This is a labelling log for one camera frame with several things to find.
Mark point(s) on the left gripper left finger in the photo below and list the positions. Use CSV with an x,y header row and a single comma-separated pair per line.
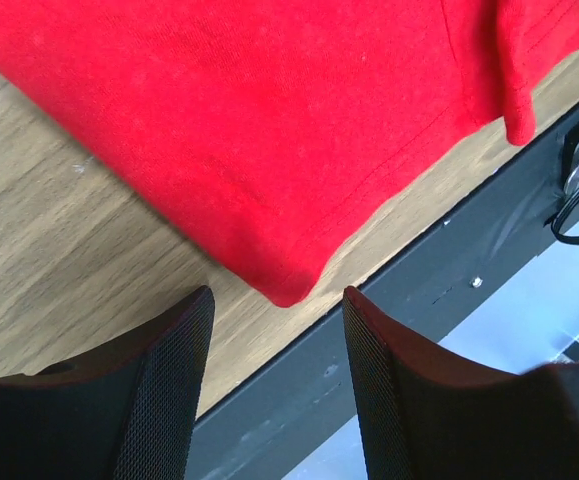
x,y
123,410

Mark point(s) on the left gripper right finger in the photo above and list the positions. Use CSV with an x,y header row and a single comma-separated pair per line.
x,y
425,412

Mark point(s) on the red t shirt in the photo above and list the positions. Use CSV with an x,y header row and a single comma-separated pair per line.
x,y
268,132

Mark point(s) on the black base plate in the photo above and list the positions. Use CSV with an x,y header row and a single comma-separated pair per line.
x,y
488,280

